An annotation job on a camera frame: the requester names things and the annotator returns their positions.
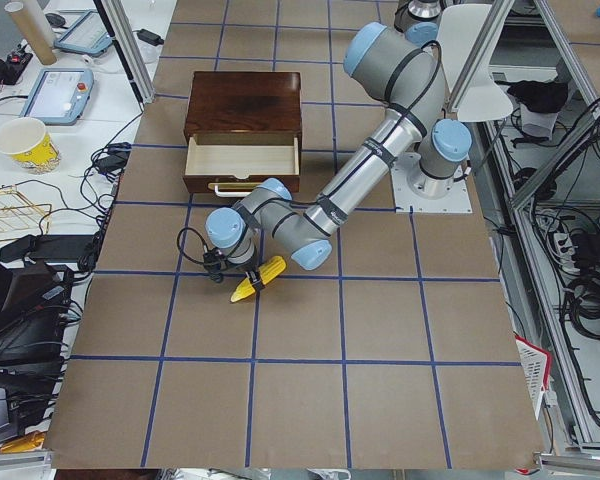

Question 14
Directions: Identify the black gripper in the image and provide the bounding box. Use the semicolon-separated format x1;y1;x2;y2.
203;248;264;295

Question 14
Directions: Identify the yellow corn cob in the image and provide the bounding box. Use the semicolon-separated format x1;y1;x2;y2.
230;255;286;303

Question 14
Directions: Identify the light wooden drawer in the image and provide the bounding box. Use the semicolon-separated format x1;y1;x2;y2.
183;132;300;194

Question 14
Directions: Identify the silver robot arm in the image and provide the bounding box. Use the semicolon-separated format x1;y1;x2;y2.
202;22;471;291
394;0;443;46

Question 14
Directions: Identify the dark wooden drawer cabinet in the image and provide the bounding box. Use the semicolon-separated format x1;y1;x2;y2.
183;70;302;140

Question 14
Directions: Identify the popcorn paper bucket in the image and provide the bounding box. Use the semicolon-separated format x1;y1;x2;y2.
0;117;61;174

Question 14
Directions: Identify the black power adapter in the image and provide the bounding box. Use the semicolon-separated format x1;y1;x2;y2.
136;29;164;46

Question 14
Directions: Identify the blue teach pendant near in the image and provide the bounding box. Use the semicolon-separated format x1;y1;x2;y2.
20;68;94;126

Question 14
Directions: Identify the blue teach pendant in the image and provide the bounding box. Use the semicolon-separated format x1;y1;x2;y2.
54;10;112;57
20;68;94;126

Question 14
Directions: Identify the blue teach pendant far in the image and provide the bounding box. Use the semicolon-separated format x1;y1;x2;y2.
54;10;112;57

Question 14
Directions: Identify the red white plastic basket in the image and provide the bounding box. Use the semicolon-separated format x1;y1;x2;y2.
515;335;552;419

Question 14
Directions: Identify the cardboard tube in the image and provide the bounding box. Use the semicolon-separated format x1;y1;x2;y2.
4;1;57;66

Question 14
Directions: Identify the white plastic chair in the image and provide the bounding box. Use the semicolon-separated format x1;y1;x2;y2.
437;1;513;123

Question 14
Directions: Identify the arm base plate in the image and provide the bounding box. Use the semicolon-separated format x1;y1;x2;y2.
391;152;473;215

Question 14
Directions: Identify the gold wire basket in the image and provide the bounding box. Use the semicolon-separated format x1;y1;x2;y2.
0;186;52;242

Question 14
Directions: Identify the aluminium frame post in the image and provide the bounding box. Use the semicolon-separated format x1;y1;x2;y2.
93;0;155;104

